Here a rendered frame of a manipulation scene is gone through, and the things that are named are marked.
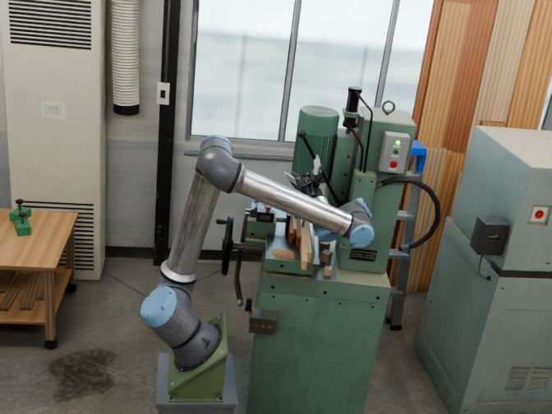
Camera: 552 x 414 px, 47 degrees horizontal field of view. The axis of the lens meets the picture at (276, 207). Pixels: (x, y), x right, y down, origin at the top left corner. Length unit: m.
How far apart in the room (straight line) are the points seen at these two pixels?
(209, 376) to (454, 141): 2.55
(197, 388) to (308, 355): 0.77
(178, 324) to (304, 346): 0.84
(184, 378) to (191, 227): 0.56
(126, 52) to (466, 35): 2.06
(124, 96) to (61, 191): 0.69
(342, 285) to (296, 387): 0.60
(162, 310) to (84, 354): 1.35
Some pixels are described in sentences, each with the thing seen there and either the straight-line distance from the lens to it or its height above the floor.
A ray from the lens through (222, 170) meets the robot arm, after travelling 2.12.
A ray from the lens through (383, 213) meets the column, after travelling 2.85.
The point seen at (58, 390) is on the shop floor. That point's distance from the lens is 3.44.
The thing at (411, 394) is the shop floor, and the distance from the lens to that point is 3.63.
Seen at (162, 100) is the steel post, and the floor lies 1.16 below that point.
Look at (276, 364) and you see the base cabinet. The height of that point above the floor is 0.32.
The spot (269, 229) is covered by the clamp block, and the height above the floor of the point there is 0.93.
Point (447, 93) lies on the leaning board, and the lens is 4.22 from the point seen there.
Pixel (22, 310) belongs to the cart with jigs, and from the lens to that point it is 3.70.
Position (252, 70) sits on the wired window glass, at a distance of 4.11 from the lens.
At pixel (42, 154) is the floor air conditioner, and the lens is 3.94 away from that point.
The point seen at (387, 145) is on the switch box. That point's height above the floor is 1.44.
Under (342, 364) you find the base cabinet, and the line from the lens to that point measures 3.11.
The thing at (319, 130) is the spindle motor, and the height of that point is 1.44.
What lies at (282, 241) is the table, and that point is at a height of 0.90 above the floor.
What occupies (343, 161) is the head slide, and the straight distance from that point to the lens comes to 2.77.
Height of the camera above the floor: 2.21
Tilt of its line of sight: 24 degrees down
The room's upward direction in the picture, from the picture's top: 7 degrees clockwise
